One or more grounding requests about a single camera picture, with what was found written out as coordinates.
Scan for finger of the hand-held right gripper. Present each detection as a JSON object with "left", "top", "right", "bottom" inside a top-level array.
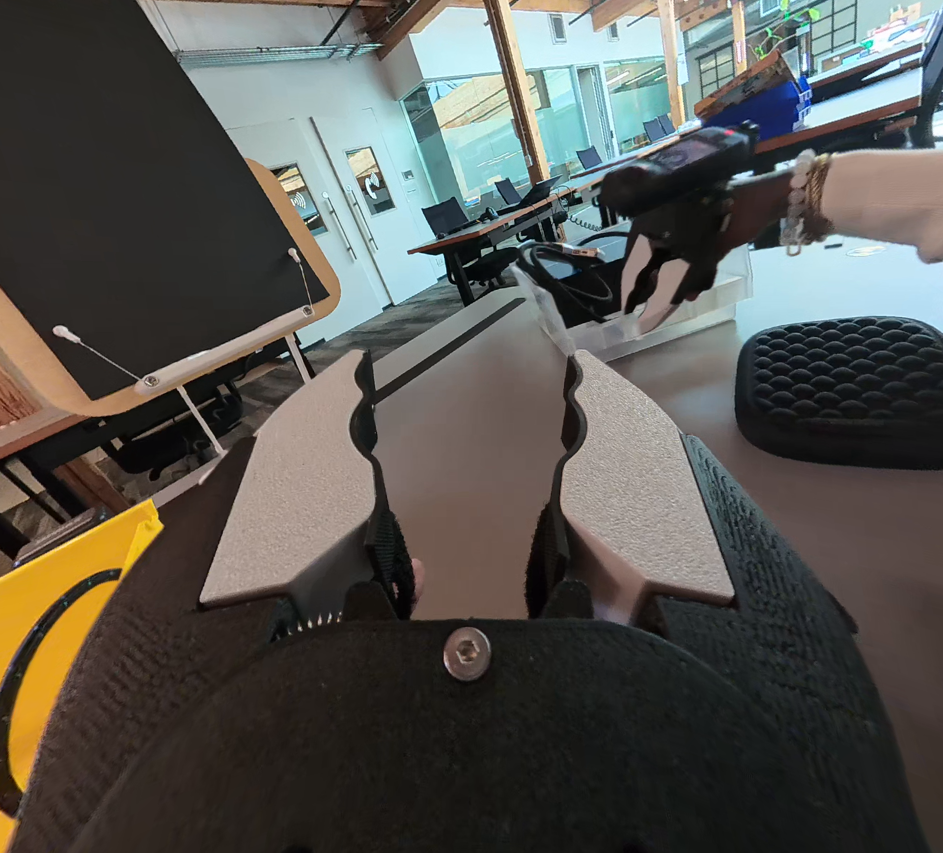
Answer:
[
  {"left": 622, "top": 234, "right": 671, "bottom": 314},
  {"left": 635, "top": 263, "right": 697, "bottom": 340}
]

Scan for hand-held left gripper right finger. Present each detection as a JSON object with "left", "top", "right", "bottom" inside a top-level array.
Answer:
[{"left": 525, "top": 349, "right": 736, "bottom": 622}]

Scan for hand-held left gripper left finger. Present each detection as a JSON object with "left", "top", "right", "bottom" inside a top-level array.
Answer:
[{"left": 199, "top": 349, "right": 417, "bottom": 622}]

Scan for clear plastic bin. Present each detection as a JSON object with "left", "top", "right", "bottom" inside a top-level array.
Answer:
[{"left": 512, "top": 240, "right": 754, "bottom": 362}]

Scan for person's right forearm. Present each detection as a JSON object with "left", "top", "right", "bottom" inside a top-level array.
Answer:
[{"left": 818, "top": 147, "right": 943, "bottom": 266}]

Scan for wooden top office desk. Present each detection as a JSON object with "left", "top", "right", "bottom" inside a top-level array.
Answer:
[
  {"left": 407, "top": 182, "right": 627, "bottom": 305},
  {"left": 751, "top": 46, "right": 943, "bottom": 157}
]

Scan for person's right hand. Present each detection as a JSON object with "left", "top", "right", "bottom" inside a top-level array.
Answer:
[{"left": 725, "top": 169, "right": 800, "bottom": 251}]

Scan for black laptop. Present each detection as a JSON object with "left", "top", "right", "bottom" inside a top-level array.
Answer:
[{"left": 516, "top": 175, "right": 564, "bottom": 209}]

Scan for blue storage bin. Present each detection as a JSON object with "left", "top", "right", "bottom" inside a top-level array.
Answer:
[{"left": 725, "top": 75, "right": 813, "bottom": 141}]

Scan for wooden pillar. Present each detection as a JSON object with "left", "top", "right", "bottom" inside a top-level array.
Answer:
[{"left": 475, "top": 0, "right": 552, "bottom": 185}]

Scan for black bumpy wrist rest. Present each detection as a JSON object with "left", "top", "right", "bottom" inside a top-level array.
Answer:
[{"left": 735, "top": 316, "right": 943, "bottom": 472}]

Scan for yellow plastic bin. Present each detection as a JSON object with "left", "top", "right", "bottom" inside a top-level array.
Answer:
[{"left": 0, "top": 498, "right": 165, "bottom": 821}]

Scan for black office chair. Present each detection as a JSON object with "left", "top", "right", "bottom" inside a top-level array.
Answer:
[{"left": 422, "top": 197, "right": 472, "bottom": 238}]

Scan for black board on white stand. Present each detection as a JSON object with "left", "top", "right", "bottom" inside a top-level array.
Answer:
[{"left": 0, "top": 0, "right": 342, "bottom": 478}]

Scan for beaded bracelets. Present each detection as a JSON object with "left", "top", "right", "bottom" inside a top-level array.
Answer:
[{"left": 779, "top": 149, "right": 835, "bottom": 257}]

